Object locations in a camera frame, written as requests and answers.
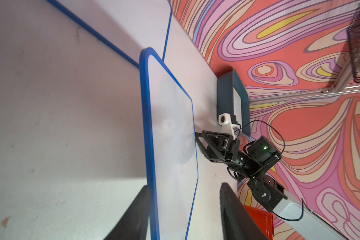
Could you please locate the teal plastic storage box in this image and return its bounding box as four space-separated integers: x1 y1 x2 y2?
217 70 251 137

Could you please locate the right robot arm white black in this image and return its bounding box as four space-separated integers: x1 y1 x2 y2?
195 131 345 240

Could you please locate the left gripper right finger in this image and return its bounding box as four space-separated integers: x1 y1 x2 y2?
220 183 267 240

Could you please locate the red plastic cup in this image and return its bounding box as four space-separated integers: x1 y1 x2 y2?
244 205 274 240

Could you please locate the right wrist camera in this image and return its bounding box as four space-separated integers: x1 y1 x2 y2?
218 113 241 140

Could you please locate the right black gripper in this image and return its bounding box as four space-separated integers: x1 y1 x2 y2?
195 131 249 173

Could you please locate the blue-framed whiteboard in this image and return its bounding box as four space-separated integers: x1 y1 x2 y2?
139 48 199 240
50 0 172 67

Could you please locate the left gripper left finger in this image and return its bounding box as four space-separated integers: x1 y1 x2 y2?
104 185 152 240

